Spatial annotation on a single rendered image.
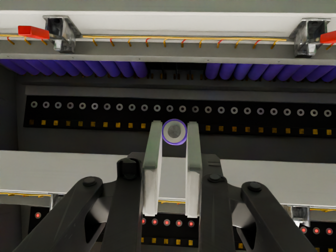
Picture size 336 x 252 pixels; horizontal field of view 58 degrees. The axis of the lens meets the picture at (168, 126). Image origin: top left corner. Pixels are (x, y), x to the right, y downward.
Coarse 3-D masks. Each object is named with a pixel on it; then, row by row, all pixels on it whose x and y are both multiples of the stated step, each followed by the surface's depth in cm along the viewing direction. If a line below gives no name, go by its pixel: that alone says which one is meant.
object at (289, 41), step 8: (80, 40) 36; (88, 40) 36; (96, 40) 36; (104, 40) 36; (112, 40) 36; (120, 40) 36; (136, 40) 36; (144, 40) 35; (152, 40) 35; (160, 40) 35; (168, 40) 35; (176, 40) 35; (192, 40) 35; (208, 40) 35; (216, 40) 35; (224, 40) 35; (232, 40) 35; (240, 40) 35; (248, 40) 34; (256, 40) 34; (264, 40) 34; (272, 40) 34; (288, 40) 34
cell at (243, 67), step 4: (240, 64) 39; (244, 64) 38; (248, 64) 38; (236, 68) 41; (240, 68) 40; (244, 68) 39; (248, 68) 39; (236, 72) 42; (240, 72) 41; (244, 72) 41; (236, 76) 43; (240, 76) 42; (244, 76) 43
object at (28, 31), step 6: (18, 30) 26; (24, 30) 26; (30, 30) 26; (36, 30) 27; (42, 30) 28; (30, 36) 27; (36, 36) 27; (42, 36) 28; (48, 36) 29; (54, 36) 31; (60, 36) 32; (60, 42) 33; (54, 48) 33; (60, 48) 33
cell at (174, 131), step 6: (168, 120) 21; (174, 120) 21; (180, 120) 21; (162, 126) 21; (168, 126) 21; (174, 126) 21; (180, 126) 21; (162, 132) 21; (168, 132) 21; (174, 132) 21; (180, 132) 21; (186, 132) 21; (168, 138) 21; (174, 138) 21; (180, 138) 21; (186, 138) 27; (174, 144) 21
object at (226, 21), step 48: (0, 0) 32; (48, 0) 31; (96, 0) 31; (144, 0) 31; (192, 0) 30; (240, 0) 30; (288, 0) 30; (0, 96) 48; (96, 96) 49; (144, 96) 49; (192, 96) 48; (240, 96) 48; (288, 96) 47
